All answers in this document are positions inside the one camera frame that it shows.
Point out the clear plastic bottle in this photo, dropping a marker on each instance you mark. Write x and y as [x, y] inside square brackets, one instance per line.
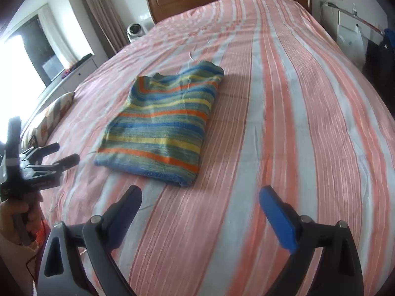
[354, 10]

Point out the white window bench cabinet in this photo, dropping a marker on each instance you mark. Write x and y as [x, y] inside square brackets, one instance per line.
[83, 71]

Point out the white table fan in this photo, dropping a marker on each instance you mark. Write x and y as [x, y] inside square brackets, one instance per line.
[135, 32]

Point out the person's left forearm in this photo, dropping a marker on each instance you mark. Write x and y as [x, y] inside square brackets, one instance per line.
[12, 262]

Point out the white sheer curtain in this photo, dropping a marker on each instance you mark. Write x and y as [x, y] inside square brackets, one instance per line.
[61, 37]

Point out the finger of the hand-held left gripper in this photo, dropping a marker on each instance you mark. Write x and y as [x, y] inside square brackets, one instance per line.
[66, 162]
[46, 149]

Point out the window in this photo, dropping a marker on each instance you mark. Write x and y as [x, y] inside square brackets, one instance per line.
[34, 55]

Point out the striped knit sweater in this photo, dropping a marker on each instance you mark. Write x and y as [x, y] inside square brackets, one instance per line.
[163, 123]

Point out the black jacket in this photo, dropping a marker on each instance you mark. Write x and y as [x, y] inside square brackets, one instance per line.
[378, 61]

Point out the red cloth items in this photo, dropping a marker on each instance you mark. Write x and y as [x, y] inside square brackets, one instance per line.
[68, 72]

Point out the pink striped bed cover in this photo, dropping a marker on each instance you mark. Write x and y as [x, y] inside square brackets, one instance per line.
[293, 129]

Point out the striped pillow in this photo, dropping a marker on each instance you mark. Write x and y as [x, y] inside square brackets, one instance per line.
[52, 114]

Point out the person's left hand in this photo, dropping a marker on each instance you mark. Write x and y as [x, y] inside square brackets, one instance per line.
[32, 212]

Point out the brown curtain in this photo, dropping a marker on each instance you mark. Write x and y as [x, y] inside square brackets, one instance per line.
[101, 12]

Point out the black cloth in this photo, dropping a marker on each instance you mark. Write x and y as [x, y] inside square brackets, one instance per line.
[85, 59]

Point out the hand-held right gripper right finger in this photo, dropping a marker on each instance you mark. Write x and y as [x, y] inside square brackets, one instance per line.
[277, 219]

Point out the white plastic bag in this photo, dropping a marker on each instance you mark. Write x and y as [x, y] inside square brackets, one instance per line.
[351, 44]

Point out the red rug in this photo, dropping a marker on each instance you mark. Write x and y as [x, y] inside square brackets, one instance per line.
[43, 234]

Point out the blue garment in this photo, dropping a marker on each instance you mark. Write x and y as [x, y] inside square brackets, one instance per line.
[389, 38]

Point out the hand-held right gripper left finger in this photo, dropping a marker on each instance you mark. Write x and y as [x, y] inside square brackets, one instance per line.
[123, 219]

